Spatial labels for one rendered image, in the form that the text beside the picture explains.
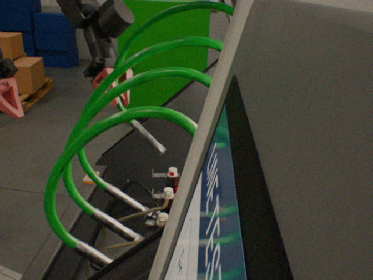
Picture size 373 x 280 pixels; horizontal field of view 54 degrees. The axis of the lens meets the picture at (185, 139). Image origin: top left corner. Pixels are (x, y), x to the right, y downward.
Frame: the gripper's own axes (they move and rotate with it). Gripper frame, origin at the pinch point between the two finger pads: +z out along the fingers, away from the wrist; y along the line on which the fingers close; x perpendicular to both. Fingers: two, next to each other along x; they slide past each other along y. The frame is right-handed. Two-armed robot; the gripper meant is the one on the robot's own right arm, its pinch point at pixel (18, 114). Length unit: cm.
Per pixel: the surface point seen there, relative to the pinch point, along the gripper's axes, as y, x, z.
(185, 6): 33.9, 15.3, 5.5
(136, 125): 7.9, 16.6, 15.6
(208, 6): 37.3, 14.8, 8.6
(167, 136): 0.2, 36.7, 22.7
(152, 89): -134, 304, -17
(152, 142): 8.6, 15.9, 20.9
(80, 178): -163, 164, 9
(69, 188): 9.9, -11.9, 17.5
